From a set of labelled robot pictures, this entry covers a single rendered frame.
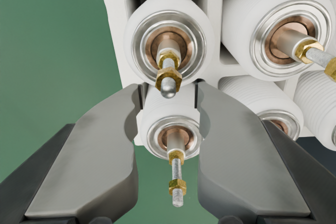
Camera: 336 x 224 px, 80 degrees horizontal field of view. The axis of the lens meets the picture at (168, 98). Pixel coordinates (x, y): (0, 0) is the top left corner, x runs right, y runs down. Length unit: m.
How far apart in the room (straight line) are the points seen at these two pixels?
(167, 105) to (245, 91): 0.11
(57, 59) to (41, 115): 0.18
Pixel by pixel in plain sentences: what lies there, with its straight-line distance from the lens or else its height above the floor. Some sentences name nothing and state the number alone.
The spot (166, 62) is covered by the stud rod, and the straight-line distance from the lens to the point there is 0.16.
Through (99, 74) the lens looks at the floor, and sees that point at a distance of 0.52.
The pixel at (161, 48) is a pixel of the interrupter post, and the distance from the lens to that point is 0.18.
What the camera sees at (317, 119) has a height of 0.23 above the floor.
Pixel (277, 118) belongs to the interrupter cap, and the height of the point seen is 0.25.
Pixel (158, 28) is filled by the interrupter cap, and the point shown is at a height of 0.25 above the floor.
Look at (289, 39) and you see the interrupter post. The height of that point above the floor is 0.27.
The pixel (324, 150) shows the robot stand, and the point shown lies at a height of 0.10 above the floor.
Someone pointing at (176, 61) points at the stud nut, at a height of 0.29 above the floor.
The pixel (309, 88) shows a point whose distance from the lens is 0.36.
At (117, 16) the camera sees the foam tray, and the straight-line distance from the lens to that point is 0.28.
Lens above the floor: 0.45
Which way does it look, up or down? 60 degrees down
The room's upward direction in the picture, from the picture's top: 179 degrees counter-clockwise
